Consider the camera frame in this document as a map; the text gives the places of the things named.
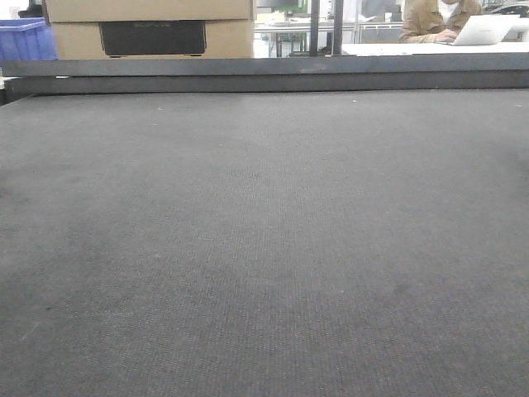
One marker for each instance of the black vertical pole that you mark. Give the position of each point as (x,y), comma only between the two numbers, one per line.
(314,27)
(337,27)

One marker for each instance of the white background table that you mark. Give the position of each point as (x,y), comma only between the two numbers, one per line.
(383,49)

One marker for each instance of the black vertical pole left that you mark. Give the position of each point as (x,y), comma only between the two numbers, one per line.
(314,27)

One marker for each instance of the upper cardboard box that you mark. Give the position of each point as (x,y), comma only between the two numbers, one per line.
(147,10)

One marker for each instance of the blue plastic crate background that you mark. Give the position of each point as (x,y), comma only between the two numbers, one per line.
(27,39)

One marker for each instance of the black vertical pole right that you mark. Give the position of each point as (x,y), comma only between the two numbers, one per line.
(337,27)

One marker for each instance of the lower cardboard box black label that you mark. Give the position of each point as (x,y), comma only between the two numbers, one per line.
(224,39)

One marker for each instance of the white laptop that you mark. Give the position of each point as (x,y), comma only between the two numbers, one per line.
(484,30)

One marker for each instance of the person in brown jacket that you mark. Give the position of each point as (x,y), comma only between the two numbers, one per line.
(437,21)

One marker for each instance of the dark grey stacked board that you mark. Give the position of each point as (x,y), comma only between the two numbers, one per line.
(309,74)

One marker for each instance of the dark grey table mat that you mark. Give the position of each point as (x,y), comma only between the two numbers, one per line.
(306,244)

